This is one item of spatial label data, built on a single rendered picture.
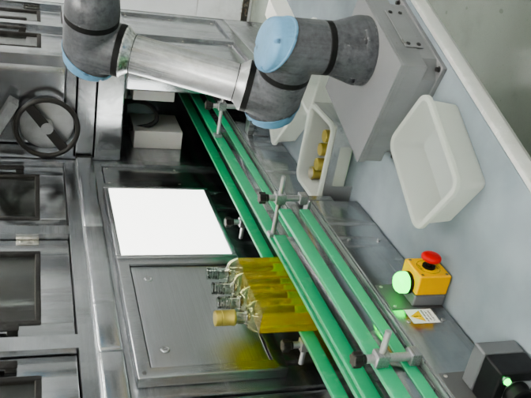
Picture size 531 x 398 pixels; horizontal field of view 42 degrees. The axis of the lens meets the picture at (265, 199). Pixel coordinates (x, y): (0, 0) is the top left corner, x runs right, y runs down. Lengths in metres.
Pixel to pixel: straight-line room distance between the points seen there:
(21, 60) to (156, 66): 0.90
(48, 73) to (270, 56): 1.12
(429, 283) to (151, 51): 0.76
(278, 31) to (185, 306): 0.72
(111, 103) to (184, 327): 1.00
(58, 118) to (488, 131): 1.53
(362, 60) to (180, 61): 0.39
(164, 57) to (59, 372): 0.72
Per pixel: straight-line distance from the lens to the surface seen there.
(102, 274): 1.85
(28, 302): 1.82
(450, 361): 1.31
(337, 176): 1.79
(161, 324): 1.69
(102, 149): 2.50
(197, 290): 1.82
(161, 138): 2.64
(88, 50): 1.55
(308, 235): 1.61
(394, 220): 1.62
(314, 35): 1.47
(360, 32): 1.50
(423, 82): 1.47
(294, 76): 1.49
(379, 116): 1.49
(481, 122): 1.36
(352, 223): 1.66
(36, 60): 2.38
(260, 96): 1.53
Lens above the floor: 1.54
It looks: 19 degrees down
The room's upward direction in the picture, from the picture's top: 89 degrees counter-clockwise
